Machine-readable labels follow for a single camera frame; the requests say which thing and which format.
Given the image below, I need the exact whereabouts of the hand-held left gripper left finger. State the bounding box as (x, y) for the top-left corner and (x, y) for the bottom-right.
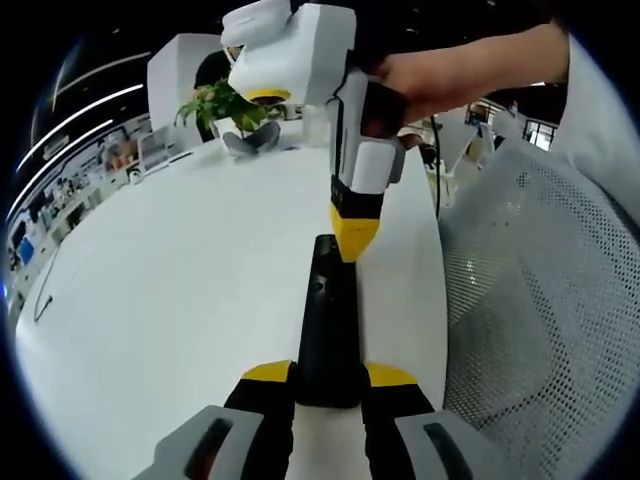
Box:
(129, 358), (299, 480)

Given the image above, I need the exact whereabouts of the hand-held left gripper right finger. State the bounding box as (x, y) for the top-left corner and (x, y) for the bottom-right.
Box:
(360, 360), (501, 480)

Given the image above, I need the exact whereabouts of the black remote control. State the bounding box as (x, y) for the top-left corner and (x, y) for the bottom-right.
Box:
(294, 233), (372, 409)

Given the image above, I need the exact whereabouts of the person's right hand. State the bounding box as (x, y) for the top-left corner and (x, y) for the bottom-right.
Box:
(372, 42), (474, 125)

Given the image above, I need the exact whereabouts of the potted green plant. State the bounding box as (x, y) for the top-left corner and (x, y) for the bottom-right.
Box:
(173, 79), (282, 159)

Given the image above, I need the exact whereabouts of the white mesh office chair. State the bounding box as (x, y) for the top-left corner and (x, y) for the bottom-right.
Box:
(438, 133), (640, 451)

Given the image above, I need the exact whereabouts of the white shirt sleeve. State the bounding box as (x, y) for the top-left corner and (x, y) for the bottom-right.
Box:
(563, 34), (640, 201)

